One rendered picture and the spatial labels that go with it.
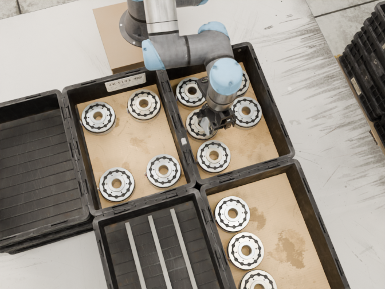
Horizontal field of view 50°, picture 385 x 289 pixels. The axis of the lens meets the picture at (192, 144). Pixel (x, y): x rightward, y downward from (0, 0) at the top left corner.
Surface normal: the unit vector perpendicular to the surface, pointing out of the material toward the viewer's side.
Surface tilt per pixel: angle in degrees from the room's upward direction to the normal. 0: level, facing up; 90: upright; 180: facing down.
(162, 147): 0
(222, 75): 0
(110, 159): 0
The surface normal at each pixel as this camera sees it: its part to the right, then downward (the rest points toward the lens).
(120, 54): 0.07, -0.38
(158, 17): -0.07, 0.30
